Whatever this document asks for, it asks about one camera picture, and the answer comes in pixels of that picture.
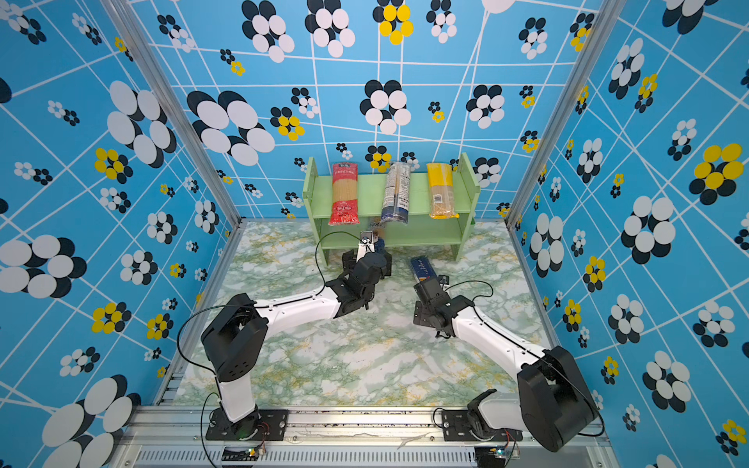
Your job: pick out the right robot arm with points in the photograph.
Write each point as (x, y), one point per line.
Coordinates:
(554, 402)

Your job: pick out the aluminium front rail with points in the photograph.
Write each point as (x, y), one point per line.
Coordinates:
(340, 437)

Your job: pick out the blue clear spaghetti bag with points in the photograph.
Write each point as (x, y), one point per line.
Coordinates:
(379, 243)

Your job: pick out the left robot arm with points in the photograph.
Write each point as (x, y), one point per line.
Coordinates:
(234, 339)

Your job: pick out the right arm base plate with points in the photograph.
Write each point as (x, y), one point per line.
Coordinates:
(463, 425)

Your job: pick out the light green wooden shelf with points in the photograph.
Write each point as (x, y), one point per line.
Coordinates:
(419, 231)

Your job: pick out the clear white-label spaghetti bag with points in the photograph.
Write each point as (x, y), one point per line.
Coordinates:
(396, 198)

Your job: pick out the red spaghetti bag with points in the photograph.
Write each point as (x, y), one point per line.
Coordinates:
(345, 208)

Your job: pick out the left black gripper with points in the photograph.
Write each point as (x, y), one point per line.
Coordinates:
(349, 259)

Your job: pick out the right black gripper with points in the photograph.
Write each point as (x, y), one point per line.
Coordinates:
(421, 315)

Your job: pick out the yellow top spaghetti bag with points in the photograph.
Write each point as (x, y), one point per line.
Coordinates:
(441, 189)

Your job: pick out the blue Barilla spaghetti box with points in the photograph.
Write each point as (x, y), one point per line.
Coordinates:
(422, 268)

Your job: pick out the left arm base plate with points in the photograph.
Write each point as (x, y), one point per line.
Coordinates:
(260, 425)

